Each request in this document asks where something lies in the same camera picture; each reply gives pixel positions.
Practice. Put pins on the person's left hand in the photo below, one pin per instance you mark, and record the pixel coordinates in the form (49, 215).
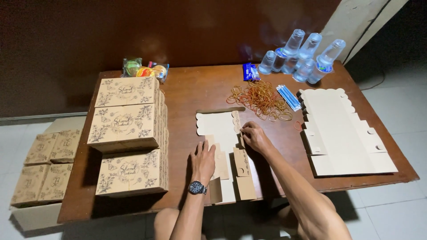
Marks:
(202, 165)

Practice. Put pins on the person's right hand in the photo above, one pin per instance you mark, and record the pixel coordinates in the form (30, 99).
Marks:
(257, 137)

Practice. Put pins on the person's right fingers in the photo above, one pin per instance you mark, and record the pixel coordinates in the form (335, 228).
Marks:
(247, 130)

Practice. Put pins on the cardboard box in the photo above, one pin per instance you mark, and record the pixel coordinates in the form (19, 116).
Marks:
(220, 128)

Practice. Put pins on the pile of rubber bands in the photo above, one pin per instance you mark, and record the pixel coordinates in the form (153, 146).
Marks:
(262, 98)

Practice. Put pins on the single red rubber band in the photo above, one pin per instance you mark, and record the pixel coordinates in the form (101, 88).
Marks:
(298, 125)

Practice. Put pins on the bundle of blue straws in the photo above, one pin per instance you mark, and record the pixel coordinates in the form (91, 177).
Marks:
(289, 97)

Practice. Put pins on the blue snack packet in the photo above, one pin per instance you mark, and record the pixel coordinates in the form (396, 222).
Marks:
(247, 71)
(255, 72)

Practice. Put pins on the black wristwatch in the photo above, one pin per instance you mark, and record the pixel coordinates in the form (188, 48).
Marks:
(197, 187)

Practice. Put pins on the group of sealed water cups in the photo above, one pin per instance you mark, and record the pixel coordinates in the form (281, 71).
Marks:
(300, 60)

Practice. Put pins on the stack of flat box blanks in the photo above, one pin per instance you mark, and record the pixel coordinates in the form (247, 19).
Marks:
(337, 133)

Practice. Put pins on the person's right leg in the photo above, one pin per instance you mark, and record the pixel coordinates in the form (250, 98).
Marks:
(287, 218)

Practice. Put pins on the wrapped pale bun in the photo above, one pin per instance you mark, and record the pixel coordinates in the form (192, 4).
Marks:
(160, 70)

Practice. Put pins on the orange wrapped snack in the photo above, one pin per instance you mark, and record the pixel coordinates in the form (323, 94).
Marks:
(145, 72)

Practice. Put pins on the stack of printed cardboard boxes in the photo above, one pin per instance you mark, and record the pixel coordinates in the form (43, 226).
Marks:
(125, 126)

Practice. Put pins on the green wrapped snack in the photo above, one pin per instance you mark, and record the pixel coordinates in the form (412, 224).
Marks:
(131, 66)

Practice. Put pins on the carton of printed boxes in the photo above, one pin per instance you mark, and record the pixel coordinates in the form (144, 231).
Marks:
(45, 166)

